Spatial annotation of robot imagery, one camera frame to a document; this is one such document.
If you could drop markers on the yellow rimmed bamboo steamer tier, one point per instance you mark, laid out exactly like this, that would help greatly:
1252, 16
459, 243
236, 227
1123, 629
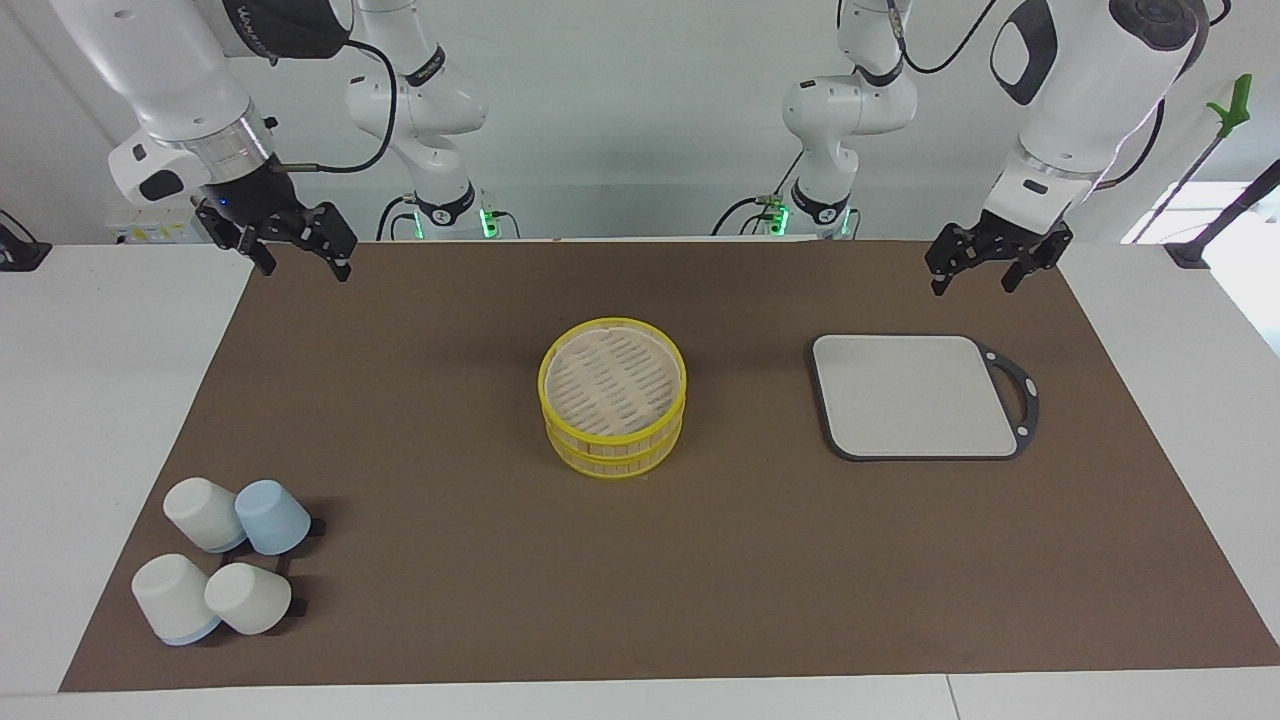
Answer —
612, 441

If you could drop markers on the black cup rack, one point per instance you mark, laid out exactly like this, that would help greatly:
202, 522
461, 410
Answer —
316, 525

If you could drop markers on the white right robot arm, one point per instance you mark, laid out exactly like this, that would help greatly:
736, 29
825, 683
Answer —
160, 70

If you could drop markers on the white plastic cup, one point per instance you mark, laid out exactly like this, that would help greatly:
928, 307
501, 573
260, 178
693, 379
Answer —
172, 598
200, 510
245, 598

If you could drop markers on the light blue plastic cup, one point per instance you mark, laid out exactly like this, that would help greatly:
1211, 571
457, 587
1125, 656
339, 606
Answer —
272, 518

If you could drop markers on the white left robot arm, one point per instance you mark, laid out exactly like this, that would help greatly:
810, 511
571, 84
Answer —
1080, 110

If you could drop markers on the white box with yellow label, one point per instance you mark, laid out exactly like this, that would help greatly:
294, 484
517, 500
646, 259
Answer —
150, 228

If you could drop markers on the black slanted stand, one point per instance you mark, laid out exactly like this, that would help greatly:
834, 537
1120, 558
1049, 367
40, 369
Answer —
1190, 252

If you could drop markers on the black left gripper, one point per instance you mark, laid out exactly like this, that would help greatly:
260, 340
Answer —
1005, 240

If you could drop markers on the yellow rimmed bamboo steamer base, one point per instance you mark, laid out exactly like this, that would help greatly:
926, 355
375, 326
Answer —
612, 470

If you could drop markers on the green tipped thin pole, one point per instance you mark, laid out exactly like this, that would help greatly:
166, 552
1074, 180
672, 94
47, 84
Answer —
1236, 105

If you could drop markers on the brown table mat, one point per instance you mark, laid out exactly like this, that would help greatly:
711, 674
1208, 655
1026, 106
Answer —
700, 580

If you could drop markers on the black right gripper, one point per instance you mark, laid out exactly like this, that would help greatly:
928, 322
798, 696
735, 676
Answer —
250, 205

